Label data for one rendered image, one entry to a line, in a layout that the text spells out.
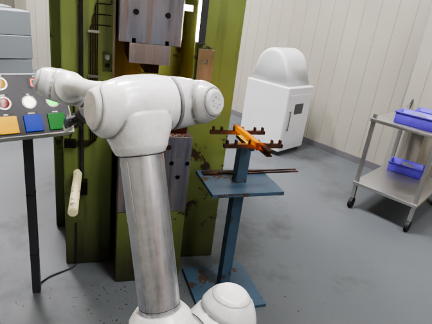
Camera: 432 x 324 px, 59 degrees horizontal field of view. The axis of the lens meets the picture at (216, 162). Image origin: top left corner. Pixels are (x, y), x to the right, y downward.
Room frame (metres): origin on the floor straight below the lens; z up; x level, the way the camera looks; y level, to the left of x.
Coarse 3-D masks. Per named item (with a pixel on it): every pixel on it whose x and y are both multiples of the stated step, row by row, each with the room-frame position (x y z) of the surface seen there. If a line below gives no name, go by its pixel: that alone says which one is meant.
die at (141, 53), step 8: (128, 48) 1.96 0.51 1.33; (136, 48) 1.91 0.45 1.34; (144, 48) 1.92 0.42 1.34; (152, 48) 1.93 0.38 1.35; (160, 48) 1.94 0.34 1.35; (168, 48) 1.96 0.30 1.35; (128, 56) 1.94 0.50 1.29; (136, 56) 1.91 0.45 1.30; (144, 56) 1.92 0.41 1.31; (152, 56) 1.93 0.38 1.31; (160, 56) 1.95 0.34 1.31; (168, 56) 1.96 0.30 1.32; (160, 64) 1.95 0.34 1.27; (168, 64) 1.96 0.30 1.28
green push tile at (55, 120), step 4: (60, 112) 1.68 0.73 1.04; (48, 116) 1.63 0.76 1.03; (52, 116) 1.64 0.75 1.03; (56, 116) 1.65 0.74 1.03; (60, 116) 1.67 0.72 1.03; (64, 116) 1.68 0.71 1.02; (48, 120) 1.62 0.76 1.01; (52, 120) 1.63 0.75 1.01; (56, 120) 1.64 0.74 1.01; (60, 120) 1.66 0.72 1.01; (52, 124) 1.62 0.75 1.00; (56, 124) 1.64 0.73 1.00; (60, 124) 1.65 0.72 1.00; (52, 128) 1.62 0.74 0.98; (56, 128) 1.63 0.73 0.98; (60, 128) 1.64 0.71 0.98
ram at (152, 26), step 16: (128, 0) 1.89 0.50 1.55; (144, 0) 1.92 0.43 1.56; (160, 0) 1.94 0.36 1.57; (176, 0) 1.96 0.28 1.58; (128, 16) 1.90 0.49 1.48; (144, 16) 1.92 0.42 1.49; (160, 16) 1.94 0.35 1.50; (176, 16) 1.96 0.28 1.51; (128, 32) 1.90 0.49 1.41; (144, 32) 1.92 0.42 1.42; (160, 32) 1.94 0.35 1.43; (176, 32) 1.97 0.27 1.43
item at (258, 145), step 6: (234, 126) 2.02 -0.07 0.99; (240, 132) 1.93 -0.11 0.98; (246, 132) 1.91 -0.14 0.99; (246, 138) 1.86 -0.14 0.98; (252, 138) 1.82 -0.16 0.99; (252, 144) 1.80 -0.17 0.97; (258, 144) 1.74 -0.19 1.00; (264, 144) 1.74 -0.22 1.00; (264, 150) 1.70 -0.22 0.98; (270, 150) 1.66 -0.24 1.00; (270, 156) 1.66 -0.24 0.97
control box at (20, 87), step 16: (16, 80) 1.63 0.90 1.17; (32, 80) 1.67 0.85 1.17; (0, 96) 1.55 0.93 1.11; (16, 96) 1.60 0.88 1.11; (32, 96) 1.64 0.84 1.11; (0, 112) 1.52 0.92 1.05; (16, 112) 1.56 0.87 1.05; (32, 112) 1.60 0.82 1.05; (48, 112) 1.65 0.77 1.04; (64, 112) 1.69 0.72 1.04; (48, 128) 1.61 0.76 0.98
